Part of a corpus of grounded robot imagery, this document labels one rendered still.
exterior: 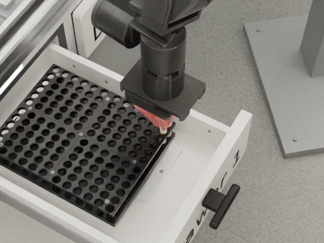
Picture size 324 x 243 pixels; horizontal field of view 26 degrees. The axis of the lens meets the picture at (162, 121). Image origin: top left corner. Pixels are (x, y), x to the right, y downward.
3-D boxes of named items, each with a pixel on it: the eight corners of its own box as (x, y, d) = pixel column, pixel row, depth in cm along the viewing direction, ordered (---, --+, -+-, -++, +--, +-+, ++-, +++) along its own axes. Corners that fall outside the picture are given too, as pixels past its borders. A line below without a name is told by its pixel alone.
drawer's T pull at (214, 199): (240, 189, 99) (241, 184, 98) (215, 232, 96) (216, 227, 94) (218, 178, 100) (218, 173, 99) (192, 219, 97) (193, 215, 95)
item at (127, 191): (175, 124, 105) (175, 122, 105) (113, 217, 97) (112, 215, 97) (165, 119, 106) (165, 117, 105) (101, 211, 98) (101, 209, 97)
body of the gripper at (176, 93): (182, 125, 93) (183, 91, 87) (118, 92, 96) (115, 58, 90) (207, 92, 96) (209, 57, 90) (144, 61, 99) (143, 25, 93)
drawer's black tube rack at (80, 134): (174, 144, 110) (175, 122, 105) (115, 234, 102) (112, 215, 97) (58, 87, 116) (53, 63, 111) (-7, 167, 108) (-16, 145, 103)
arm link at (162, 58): (166, 52, 83) (195, 24, 86) (122, 24, 86) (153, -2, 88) (166, 87, 89) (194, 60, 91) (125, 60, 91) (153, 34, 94)
